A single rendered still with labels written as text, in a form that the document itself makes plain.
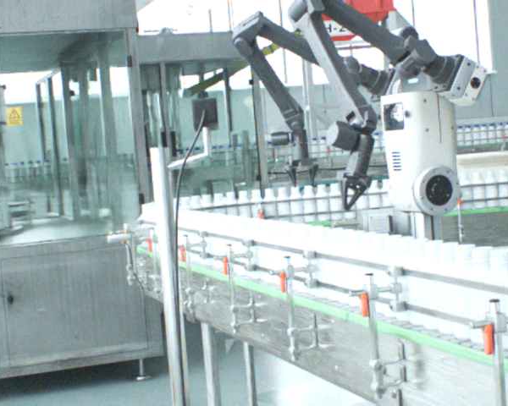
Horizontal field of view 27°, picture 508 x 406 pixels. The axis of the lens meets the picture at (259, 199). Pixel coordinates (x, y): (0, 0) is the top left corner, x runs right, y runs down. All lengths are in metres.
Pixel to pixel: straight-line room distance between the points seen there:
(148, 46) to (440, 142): 5.29
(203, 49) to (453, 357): 6.79
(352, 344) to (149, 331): 4.26
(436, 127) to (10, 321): 3.61
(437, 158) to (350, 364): 1.18
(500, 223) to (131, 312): 2.49
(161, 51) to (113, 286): 2.60
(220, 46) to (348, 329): 6.39
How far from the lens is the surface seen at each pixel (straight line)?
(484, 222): 4.94
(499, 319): 1.65
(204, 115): 1.89
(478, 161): 7.24
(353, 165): 2.84
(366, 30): 3.10
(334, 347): 2.40
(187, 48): 8.50
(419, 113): 3.32
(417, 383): 2.05
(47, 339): 6.39
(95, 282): 6.40
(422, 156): 3.33
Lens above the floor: 1.37
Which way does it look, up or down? 3 degrees down
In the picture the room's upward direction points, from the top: 5 degrees counter-clockwise
